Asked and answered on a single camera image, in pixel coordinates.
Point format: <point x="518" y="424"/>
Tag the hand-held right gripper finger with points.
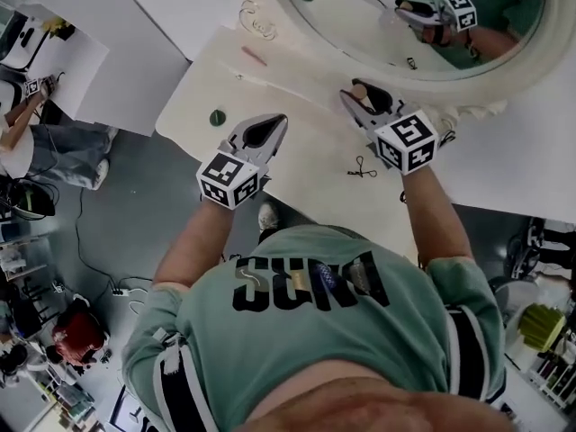
<point x="357" y="113"/>
<point x="384" y="99"/>

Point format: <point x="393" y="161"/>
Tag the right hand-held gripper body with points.
<point x="405" y="137"/>

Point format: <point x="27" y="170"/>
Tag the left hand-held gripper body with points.
<point x="227" y="173"/>

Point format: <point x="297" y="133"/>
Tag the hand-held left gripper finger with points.
<point x="256" y="126"/>
<point x="274" y="144"/>

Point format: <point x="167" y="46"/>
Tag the small pink bottle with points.
<point x="360" y="92"/>

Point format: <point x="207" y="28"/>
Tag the person's right forearm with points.
<point x="432" y="214"/>

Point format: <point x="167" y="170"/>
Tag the person's left forearm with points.
<point x="198" y="241"/>

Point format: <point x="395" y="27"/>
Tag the white dressing table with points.
<point x="306" y="151"/>

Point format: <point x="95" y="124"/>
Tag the small green cone object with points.
<point x="218" y="118"/>

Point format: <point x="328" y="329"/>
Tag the person's grey shoe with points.
<point x="268" y="216"/>

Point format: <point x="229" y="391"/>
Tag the oval white-framed mirror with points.
<point x="450" y="87"/>

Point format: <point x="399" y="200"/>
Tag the pink stick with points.
<point x="254" y="56"/>

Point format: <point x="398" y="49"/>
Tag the white power strip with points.
<point x="120" y="292"/>

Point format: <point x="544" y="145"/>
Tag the white desk unit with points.
<point x="67" y="74"/>

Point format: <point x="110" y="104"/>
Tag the person's green t-shirt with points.
<point x="315" y="340"/>

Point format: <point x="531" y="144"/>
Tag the white round stool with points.
<point x="513" y="299"/>

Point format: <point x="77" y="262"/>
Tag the black device with green stripe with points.
<point x="27" y="200"/>

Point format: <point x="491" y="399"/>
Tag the yellow flowers in black pot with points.
<point x="58" y="27"/>

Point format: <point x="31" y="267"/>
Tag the lime green ribbed pot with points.
<point x="542" y="326"/>

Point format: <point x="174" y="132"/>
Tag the white black appliance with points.
<point x="22" y="50"/>

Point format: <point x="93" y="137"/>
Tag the person's head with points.
<point x="382" y="403"/>

